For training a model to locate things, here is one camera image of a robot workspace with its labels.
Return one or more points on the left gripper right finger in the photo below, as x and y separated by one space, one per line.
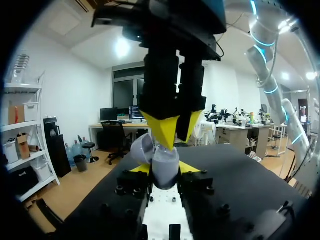
197 183

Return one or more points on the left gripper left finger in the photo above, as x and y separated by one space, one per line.
131 185

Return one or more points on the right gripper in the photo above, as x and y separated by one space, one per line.
172 22

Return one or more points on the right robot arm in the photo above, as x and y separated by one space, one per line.
263 62

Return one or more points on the white plate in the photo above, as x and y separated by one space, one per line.
165 215

